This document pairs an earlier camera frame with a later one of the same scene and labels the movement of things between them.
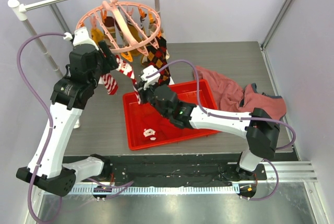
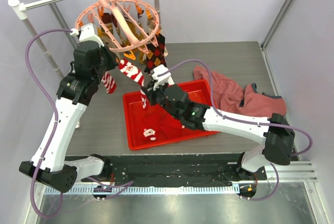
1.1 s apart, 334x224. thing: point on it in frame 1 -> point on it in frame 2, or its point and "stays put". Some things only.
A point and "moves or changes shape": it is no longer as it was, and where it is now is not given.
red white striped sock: [125, 68] moves or changes shape
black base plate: [179, 170] stays put
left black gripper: [109, 60] stays put
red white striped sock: [107, 80] stays put
